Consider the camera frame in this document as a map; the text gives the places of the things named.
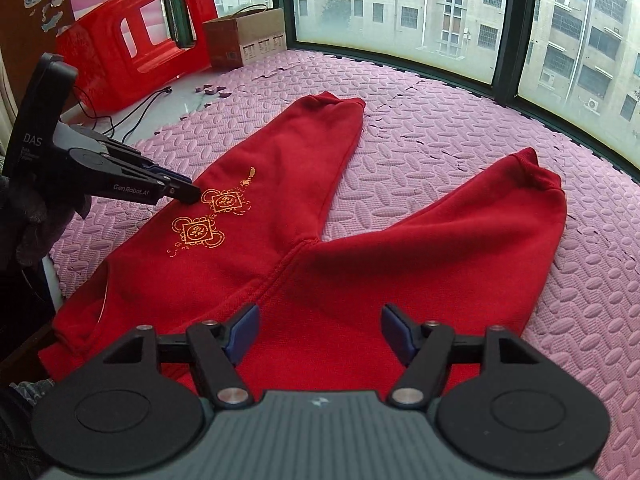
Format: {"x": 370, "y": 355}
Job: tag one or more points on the red fleece pants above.
{"x": 477, "y": 257}

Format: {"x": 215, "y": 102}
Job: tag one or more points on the green window frame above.
{"x": 573, "y": 64}

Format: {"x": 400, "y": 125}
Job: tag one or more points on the loose pink foam pieces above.
{"x": 218, "y": 92}

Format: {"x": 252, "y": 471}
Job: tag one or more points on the brown wooden cabinet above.
{"x": 28, "y": 33}

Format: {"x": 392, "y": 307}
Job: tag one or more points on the brown cardboard box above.
{"x": 244, "y": 37}

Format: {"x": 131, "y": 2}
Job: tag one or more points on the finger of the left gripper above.
{"x": 99, "y": 174}
{"x": 125, "y": 153}

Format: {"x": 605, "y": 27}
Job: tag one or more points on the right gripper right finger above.
{"x": 494, "y": 403}

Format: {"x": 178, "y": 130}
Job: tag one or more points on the gloved left hand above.
{"x": 33, "y": 218}

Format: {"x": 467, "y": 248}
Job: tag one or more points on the pink foam floor mat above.
{"x": 420, "y": 140}

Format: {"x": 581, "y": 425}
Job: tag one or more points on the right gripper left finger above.
{"x": 142, "y": 401}

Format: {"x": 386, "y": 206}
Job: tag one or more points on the red plastic stool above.
{"x": 117, "y": 61}

